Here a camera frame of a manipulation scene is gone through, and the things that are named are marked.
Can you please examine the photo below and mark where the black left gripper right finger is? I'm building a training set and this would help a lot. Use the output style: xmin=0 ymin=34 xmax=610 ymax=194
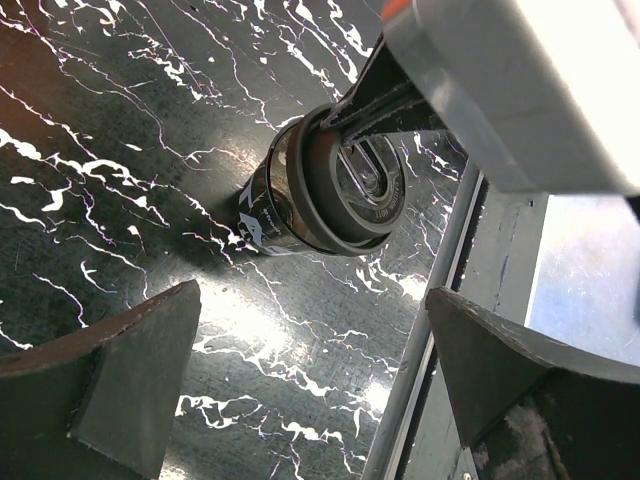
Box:
xmin=424 ymin=286 xmax=640 ymax=480

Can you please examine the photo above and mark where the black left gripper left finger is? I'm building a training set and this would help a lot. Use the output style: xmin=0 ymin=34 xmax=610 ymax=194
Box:
xmin=1 ymin=280 xmax=201 ymax=479

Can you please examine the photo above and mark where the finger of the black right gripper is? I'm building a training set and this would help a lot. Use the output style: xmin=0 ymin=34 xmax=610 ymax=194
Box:
xmin=320 ymin=36 xmax=447 ymax=145

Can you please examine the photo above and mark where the single black lid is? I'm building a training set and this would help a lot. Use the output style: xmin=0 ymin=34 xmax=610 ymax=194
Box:
xmin=286 ymin=104 xmax=407 ymax=257

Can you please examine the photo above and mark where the single black cup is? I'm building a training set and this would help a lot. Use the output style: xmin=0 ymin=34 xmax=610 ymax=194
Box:
xmin=238 ymin=126 xmax=326 ymax=256

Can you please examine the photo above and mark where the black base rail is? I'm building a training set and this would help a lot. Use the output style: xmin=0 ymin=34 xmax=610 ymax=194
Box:
xmin=361 ymin=164 xmax=549 ymax=479

